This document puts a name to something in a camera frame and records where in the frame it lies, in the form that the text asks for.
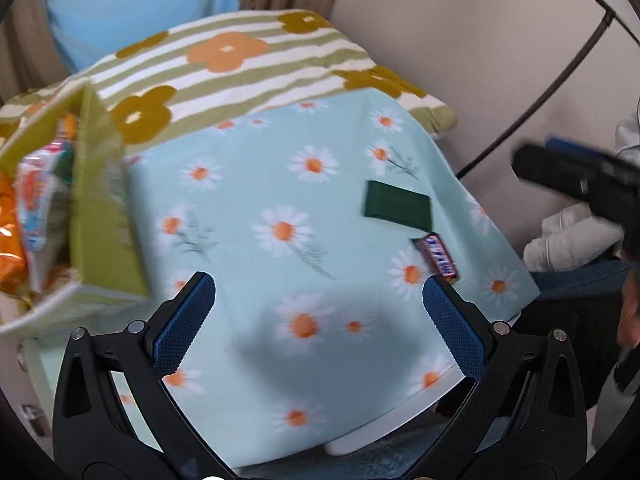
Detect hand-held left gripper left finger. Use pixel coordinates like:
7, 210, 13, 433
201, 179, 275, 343
51, 270, 237, 480

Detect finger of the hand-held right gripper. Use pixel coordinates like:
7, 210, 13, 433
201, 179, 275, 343
543, 133, 610, 162
511, 143, 597, 200

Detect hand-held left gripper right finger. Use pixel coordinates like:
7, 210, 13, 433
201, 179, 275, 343
404, 274, 589, 480

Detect brown chocolate bar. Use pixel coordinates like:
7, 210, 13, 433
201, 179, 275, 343
409, 233, 461, 282

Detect dark green packet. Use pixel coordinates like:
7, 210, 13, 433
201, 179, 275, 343
363, 179, 433, 229

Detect green box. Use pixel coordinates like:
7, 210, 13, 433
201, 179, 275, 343
0, 81, 152, 337

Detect orange chip bag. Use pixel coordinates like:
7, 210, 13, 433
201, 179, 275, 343
0, 169, 28, 303

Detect white cloth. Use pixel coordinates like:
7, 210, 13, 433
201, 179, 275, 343
521, 204, 627, 274

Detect dark blue cloth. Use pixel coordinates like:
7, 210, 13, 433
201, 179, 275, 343
527, 259, 633, 306

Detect daisy print blue cloth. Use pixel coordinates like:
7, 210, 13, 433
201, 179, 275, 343
35, 87, 542, 471

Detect striped floral blanket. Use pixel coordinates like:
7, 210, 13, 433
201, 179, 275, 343
0, 8, 458, 161

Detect light blue panel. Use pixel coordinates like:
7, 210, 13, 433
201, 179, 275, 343
42, 0, 242, 75

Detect black cable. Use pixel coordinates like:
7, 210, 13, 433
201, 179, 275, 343
456, 0, 640, 180

